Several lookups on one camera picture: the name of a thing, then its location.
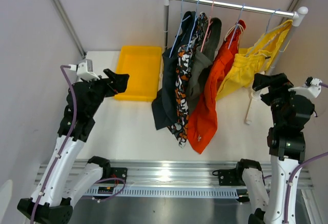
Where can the grey slotted cable duct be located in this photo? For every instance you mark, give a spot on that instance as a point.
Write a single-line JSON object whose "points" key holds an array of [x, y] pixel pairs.
{"points": [[217, 193]]}

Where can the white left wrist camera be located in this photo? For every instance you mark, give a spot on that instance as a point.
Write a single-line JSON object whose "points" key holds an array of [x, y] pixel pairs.
{"points": [[84, 70]]}

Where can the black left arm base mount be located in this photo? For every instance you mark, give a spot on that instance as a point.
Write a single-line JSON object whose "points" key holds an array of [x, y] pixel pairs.
{"points": [[119, 172]]}

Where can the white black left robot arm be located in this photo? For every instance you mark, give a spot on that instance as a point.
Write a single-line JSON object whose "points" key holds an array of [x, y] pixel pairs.
{"points": [[53, 200]]}

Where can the orange camouflage shorts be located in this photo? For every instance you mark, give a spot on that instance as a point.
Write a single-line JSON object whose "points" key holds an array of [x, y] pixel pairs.
{"points": [[183, 71]]}

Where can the yellow shorts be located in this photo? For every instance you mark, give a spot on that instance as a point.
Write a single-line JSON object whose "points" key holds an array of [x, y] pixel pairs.
{"points": [[256, 59]]}

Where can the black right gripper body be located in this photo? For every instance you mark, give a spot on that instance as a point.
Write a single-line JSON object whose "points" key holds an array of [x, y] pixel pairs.
{"points": [[280, 94]]}

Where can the dark navy shorts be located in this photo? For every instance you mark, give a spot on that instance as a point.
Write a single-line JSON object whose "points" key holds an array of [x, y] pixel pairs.
{"points": [[164, 105]]}

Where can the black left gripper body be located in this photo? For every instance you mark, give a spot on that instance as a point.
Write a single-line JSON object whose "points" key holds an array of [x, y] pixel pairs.
{"points": [[100, 89]]}

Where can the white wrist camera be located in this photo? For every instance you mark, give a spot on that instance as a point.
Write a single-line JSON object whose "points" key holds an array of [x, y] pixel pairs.
{"points": [[84, 70], [310, 89]]}

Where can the olive grey shorts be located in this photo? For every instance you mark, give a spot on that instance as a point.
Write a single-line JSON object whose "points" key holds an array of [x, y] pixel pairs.
{"points": [[203, 60]]}

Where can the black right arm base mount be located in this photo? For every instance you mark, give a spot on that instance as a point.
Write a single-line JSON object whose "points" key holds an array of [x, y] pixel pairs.
{"points": [[229, 177]]}

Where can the yellow plastic tray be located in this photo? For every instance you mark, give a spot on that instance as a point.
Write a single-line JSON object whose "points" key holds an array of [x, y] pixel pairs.
{"points": [[142, 64]]}

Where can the pink wire hanger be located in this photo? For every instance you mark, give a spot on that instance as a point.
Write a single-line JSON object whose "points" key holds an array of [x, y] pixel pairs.
{"points": [[207, 30]]}

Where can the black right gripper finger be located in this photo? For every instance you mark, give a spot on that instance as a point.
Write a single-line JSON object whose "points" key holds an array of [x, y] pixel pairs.
{"points": [[260, 81], [266, 98]]}

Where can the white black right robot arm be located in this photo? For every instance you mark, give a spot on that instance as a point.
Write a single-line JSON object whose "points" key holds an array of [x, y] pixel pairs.
{"points": [[291, 109]]}

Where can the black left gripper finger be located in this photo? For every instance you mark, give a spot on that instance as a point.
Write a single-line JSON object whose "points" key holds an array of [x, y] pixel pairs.
{"points": [[120, 82], [110, 74]]}

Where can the white metal clothes rack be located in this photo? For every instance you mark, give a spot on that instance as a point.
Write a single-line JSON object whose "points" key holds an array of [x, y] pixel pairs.
{"points": [[296, 16]]}

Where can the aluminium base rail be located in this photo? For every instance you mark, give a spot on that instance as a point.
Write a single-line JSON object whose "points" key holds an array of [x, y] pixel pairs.
{"points": [[176, 174]]}

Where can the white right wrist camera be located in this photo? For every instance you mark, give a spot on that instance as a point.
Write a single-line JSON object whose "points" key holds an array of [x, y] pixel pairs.
{"points": [[310, 89]]}

